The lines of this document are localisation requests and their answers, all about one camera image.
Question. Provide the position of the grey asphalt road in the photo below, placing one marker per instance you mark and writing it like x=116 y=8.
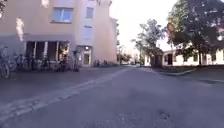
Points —
x=133 y=100

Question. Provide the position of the pale kerb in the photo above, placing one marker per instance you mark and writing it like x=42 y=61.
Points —
x=175 y=73

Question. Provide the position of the grass verge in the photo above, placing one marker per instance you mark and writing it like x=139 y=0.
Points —
x=176 y=69

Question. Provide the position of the pale cobblestone strip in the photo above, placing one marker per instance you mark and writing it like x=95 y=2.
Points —
x=50 y=97

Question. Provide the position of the beige apartment building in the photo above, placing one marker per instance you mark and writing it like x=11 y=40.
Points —
x=50 y=30

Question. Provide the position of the low white building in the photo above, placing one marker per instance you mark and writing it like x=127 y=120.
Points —
x=186 y=58

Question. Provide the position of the dark paved forecourt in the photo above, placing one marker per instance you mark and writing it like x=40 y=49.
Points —
x=36 y=82

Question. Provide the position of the row of parked bicycles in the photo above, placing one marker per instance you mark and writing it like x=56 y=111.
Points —
x=30 y=63

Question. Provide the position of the large dark tree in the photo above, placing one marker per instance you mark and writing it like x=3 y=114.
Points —
x=196 y=23

